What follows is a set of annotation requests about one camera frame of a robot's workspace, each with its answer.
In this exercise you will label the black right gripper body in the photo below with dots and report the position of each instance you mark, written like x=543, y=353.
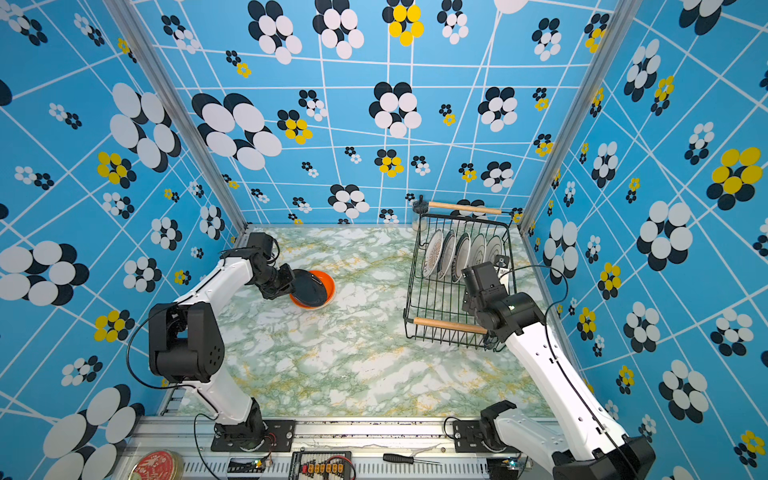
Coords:
x=471, y=306

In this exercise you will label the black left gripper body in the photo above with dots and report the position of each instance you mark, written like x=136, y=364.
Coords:
x=277, y=282

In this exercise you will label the black plate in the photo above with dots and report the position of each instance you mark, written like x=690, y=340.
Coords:
x=309, y=290

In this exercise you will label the orange plate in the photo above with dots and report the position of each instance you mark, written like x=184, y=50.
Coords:
x=329, y=284

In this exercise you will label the white plate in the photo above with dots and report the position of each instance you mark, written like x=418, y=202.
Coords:
x=478, y=251
x=447, y=255
x=461, y=256
x=433, y=253

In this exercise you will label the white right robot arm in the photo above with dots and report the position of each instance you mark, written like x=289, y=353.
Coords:
x=591, y=443

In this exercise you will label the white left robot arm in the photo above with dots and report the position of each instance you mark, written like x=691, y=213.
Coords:
x=186, y=348

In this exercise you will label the glass jar with black lid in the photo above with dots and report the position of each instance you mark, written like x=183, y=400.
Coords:
x=420, y=209

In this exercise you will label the black screwdriver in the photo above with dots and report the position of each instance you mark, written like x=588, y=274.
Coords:
x=403, y=459

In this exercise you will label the black terminal board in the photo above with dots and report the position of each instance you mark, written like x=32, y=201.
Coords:
x=322, y=465

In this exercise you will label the black wire dish rack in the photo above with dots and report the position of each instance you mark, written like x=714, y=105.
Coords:
x=428, y=297

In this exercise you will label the wooden rack handle far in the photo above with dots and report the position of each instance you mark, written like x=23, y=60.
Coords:
x=466, y=208

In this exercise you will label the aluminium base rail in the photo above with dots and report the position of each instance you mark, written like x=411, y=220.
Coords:
x=367, y=438

